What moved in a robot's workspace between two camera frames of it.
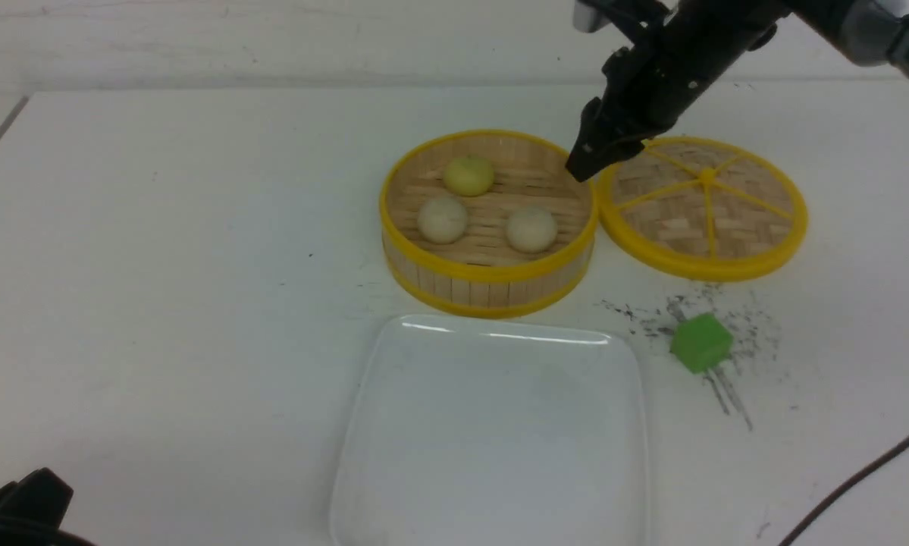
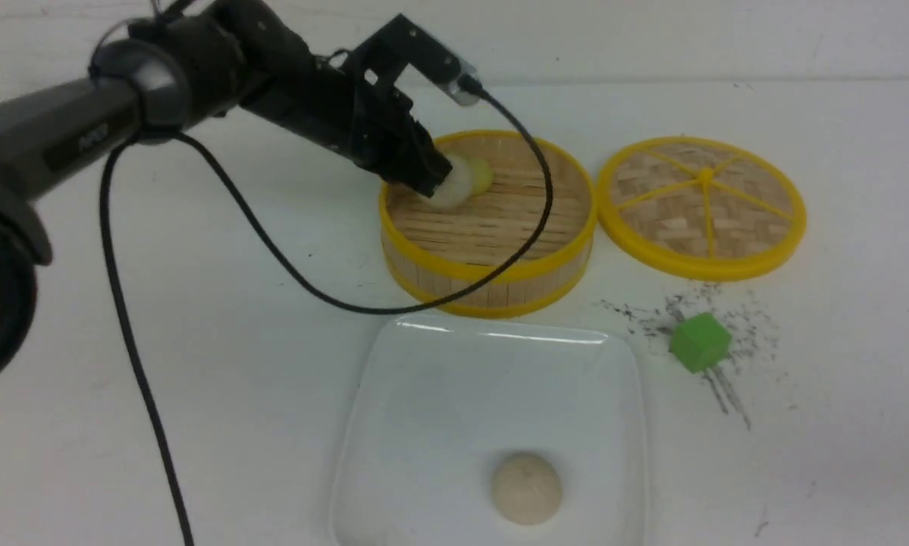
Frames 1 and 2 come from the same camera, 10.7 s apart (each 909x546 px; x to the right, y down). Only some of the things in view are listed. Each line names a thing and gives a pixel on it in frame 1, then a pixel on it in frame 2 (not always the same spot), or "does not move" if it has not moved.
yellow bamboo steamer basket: [485, 224] does not move
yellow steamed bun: [469, 176] does not move
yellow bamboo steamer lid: [703, 209] does not move
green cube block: [701, 343] does not move
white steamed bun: [531, 230] to [527, 489]
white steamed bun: [442, 221] to [455, 189]
